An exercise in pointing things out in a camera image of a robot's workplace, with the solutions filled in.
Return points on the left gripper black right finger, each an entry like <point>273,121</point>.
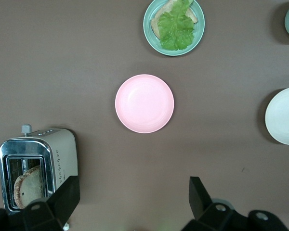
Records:
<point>202,207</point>

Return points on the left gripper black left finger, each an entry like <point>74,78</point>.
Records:
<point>62,202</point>

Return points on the pink shallow bowl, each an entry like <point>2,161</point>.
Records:
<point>144,103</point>

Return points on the white toaster power plug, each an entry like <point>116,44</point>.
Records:
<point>66,225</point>

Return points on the bread slice in toaster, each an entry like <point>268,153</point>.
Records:
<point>30,187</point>

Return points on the beige steel toaster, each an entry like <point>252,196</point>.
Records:
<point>62,149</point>

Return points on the beige shallow bowl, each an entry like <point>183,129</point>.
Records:
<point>284,115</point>

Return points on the mint green plate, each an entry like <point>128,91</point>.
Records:
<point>198,29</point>

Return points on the green lettuce leaf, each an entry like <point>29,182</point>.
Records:
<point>175,29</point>

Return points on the toast slice under lettuce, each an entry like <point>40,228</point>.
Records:
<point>155,24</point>

